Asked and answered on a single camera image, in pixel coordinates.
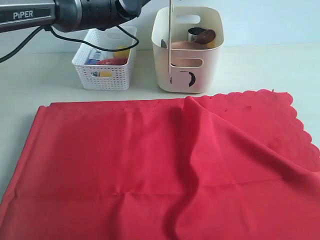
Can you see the cream plastic bin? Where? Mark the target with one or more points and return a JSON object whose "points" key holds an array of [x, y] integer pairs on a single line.
{"points": [[193, 80]]}

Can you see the white perforated plastic basket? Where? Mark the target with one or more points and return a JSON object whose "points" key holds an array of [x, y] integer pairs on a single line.
{"points": [[89, 75]]}

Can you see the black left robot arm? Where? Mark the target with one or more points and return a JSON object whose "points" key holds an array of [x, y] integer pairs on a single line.
{"points": [[68, 15]]}

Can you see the blue white milk carton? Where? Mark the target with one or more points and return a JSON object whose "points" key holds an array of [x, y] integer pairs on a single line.
{"points": [[94, 57]]}

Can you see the wooden chopstick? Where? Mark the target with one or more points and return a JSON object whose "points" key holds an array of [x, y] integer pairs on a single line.
{"points": [[170, 16]]}

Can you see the red sausage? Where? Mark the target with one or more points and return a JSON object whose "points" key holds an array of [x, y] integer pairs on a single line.
{"points": [[115, 61]]}

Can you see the brown wooden plate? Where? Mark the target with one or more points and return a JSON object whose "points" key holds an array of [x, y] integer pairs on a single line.
{"points": [[183, 54]]}

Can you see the brown wooden spoon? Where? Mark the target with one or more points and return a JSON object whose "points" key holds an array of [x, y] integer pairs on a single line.
{"points": [[205, 37]]}

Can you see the yellow lemon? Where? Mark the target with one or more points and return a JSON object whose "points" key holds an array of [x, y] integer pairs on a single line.
{"points": [[121, 53]]}

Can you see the shiny steel cup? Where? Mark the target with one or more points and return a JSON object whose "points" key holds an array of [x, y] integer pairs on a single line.
{"points": [[194, 32]]}

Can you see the yellow cheese wedge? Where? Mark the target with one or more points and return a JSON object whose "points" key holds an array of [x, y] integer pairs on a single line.
{"points": [[106, 74]]}

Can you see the steel table knife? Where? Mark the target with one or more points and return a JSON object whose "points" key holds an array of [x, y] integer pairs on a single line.
{"points": [[163, 44]]}

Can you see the red scalloped table cloth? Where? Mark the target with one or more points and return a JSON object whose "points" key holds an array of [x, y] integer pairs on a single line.
{"points": [[235, 166]]}

